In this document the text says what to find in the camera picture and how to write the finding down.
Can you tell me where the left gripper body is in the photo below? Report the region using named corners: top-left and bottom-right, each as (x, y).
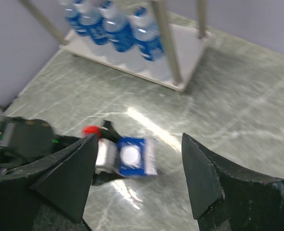
top-left (51, 135), bottom-right (88, 154)

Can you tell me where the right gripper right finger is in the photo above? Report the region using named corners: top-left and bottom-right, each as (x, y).
top-left (181, 134), bottom-right (284, 231)

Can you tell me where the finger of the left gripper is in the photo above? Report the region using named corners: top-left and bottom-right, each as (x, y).
top-left (91, 172), bottom-right (124, 186)
top-left (101, 120), bottom-right (120, 142)

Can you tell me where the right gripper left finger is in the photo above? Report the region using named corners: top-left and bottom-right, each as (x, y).
top-left (0, 134), bottom-right (98, 231)

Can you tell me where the grape juice carton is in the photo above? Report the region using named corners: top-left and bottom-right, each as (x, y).
top-left (117, 137), bottom-right (158, 178)

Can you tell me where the water bottle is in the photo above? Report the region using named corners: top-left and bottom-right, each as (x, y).
top-left (58, 0), bottom-right (88, 37)
top-left (131, 6), bottom-right (172, 81)
top-left (99, 0), bottom-right (145, 73)
top-left (74, 0), bottom-right (111, 61)

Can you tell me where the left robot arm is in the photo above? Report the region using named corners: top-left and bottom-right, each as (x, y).
top-left (0, 116), bottom-right (123, 186)

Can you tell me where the white two-tier shelf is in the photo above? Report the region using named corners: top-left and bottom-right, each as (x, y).
top-left (20, 0), bottom-right (211, 91)

